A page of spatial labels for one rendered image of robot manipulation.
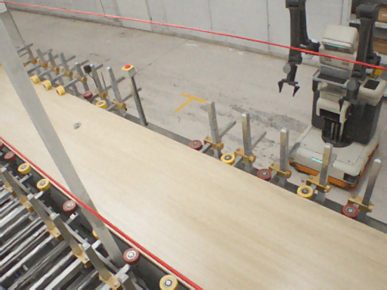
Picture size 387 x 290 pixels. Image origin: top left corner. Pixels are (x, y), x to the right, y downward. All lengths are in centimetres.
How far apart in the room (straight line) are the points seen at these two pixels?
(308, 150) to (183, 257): 171
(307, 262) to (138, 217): 88
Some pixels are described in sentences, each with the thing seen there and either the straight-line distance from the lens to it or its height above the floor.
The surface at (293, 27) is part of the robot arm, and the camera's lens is 224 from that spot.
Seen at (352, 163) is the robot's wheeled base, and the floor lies 28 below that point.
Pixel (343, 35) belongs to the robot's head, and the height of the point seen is 135.
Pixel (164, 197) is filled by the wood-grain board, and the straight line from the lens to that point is 189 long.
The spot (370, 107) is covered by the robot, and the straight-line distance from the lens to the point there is 290.
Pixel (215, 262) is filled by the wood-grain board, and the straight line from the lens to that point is 161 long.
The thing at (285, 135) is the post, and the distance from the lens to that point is 186.
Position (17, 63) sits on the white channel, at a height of 192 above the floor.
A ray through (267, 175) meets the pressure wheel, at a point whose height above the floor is 91.
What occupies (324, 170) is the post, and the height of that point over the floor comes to 96.
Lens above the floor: 229
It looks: 41 degrees down
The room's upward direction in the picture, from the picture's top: 11 degrees counter-clockwise
